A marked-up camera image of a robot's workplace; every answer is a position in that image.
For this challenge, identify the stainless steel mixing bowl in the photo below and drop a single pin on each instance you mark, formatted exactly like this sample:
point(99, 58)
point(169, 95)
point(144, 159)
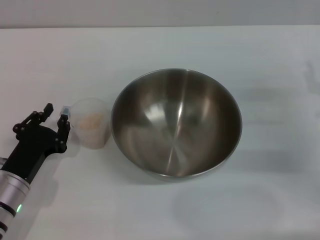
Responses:
point(175, 120)

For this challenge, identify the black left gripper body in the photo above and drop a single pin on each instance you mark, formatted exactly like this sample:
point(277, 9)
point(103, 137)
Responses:
point(35, 147)

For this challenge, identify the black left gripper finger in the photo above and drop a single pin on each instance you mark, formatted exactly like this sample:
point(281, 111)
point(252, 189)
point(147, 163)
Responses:
point(37, 118)
point(63, 130)

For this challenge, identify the beige rice grains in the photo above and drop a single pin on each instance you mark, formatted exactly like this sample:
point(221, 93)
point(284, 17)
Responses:
point(90, 122)

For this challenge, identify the clear plastic measuring cup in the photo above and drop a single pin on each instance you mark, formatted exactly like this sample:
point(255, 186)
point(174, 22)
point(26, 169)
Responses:
point(92, 137)

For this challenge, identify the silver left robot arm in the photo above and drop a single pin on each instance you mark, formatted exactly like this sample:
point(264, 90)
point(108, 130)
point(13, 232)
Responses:
point(12, 195)

